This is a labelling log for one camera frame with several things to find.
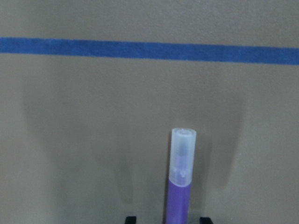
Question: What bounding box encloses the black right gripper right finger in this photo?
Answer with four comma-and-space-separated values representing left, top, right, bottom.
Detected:
199, 217, 212, 224

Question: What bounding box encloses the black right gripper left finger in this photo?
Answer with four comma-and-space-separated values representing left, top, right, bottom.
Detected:
125, 216, 136, 224

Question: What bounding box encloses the purple highlighter pen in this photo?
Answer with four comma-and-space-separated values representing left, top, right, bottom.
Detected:
165, 128, 197, 224

